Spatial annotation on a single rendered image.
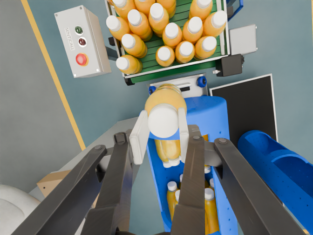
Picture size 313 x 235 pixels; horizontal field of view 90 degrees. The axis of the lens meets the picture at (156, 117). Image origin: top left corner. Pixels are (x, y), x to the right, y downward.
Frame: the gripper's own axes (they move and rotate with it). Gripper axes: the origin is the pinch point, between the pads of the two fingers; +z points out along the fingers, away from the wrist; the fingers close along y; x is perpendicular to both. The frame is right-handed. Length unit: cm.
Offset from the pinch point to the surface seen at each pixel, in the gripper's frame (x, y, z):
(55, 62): 14, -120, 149
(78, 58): 9.8, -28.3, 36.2
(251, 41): 9, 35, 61
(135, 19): 18.6, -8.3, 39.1
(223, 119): -10.7, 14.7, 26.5
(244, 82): -22, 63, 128
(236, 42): 9, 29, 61
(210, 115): -7.9, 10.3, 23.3
